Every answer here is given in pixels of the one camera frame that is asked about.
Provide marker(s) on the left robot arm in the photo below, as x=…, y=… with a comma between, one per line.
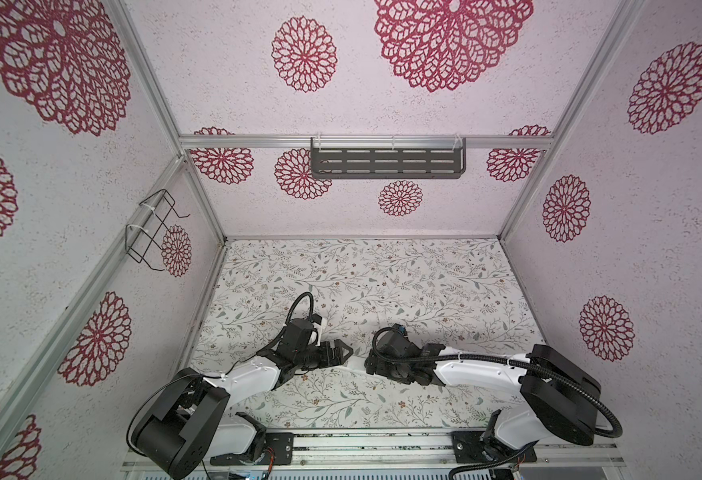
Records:
x=193, y=418

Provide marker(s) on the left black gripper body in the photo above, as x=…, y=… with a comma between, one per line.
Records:
x=316, y=357

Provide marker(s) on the black wire wall rack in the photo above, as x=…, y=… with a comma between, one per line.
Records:
x=160, y=242

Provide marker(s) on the aluminium front rail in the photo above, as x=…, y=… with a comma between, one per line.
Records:
x=417, y=448

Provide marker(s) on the dark grey wall shelf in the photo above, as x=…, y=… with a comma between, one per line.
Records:
x=387, y=163

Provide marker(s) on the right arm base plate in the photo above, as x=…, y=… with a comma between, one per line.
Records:
x=483, y=447

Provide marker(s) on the white remote control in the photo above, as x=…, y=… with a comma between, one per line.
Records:
x=356, y=364

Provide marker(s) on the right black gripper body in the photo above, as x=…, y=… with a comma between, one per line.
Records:
x=397, y=373

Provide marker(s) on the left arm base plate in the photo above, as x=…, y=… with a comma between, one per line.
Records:
x=267, y=449

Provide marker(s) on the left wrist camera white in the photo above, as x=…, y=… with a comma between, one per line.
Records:
x=320, y=325

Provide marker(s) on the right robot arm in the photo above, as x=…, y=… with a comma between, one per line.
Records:
x=559, y=398

